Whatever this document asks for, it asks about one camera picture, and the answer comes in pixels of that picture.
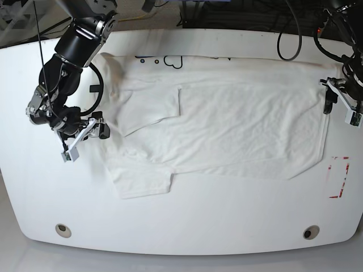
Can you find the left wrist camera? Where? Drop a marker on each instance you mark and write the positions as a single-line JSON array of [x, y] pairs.
[[353, 118]]

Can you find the white printed T-shirt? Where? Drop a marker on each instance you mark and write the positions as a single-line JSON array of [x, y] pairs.
[[249, 118]]

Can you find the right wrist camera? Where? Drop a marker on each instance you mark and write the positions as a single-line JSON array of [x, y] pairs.
[[70, 155]]

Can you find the red tape rectangle marking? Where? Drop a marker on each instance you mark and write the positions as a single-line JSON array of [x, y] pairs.
[[336, 176]]

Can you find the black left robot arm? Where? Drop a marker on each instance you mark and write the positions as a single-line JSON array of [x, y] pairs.
[[347, 16]]

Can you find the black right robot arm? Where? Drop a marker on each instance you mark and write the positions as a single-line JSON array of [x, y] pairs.
[[59, 78]]

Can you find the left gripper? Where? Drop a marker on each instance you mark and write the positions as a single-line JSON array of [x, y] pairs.
[[347, 87]]

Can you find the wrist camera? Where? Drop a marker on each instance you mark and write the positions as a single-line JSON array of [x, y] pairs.
[[353, 118], [70, 155]]

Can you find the table grommet hole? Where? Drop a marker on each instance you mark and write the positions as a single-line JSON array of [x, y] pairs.
[[63, 231], [311, 232]]

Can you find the right table grommet hole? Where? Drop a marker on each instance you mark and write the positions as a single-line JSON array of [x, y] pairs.
[[311, 232]]

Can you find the left table grommet hole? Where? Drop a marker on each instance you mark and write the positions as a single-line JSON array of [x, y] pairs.
[[63, 231]]

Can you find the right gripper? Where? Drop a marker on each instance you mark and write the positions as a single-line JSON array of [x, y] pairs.
[[69, 124]]

